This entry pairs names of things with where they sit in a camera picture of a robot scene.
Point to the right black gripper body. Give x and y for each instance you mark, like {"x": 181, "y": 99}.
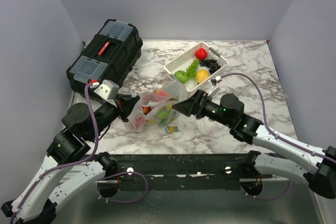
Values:
{"x": 211, "y": 110}

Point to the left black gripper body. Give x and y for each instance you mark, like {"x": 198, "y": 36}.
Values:
{"x": 106, "y": 114}

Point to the clear plastic bag of fruits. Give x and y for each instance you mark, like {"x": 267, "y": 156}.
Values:
{"x": 155, "y": 107}

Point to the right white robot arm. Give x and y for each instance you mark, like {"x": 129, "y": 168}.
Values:
{"x": 298, "y": 161}

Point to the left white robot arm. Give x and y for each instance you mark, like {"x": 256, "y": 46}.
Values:
{"x": 71, "y": 163}

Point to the green fake apple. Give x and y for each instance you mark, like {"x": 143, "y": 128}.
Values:
{"x": 182, "y": 76}

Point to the green fake grape bunch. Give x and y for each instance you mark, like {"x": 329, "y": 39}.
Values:
{"x": 192, "y": 69}

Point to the dark purple fake grapes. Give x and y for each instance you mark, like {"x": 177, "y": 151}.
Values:
{"x": 211, "y": 64}

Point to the red fake apple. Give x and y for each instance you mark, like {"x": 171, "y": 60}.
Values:
{"x": 201, "y": 54}

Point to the yellow hex key set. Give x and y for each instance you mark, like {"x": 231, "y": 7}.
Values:
{"x": 171, "y": 129}

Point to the black plastic toolbox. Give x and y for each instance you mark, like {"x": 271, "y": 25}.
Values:
{"x": 110, "y": 55}

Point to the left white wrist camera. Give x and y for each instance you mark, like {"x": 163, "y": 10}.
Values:
{"x": 107, "y": 90}

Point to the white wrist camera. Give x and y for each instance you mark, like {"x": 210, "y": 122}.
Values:
{"x": 214, "y": 88}
{"x": 107, "y": 90}

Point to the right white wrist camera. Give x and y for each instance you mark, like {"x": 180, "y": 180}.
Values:
{"x": 214, "y": 88}

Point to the black metal mounting rail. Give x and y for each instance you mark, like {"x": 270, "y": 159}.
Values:
{"x": 170, "y": 172}

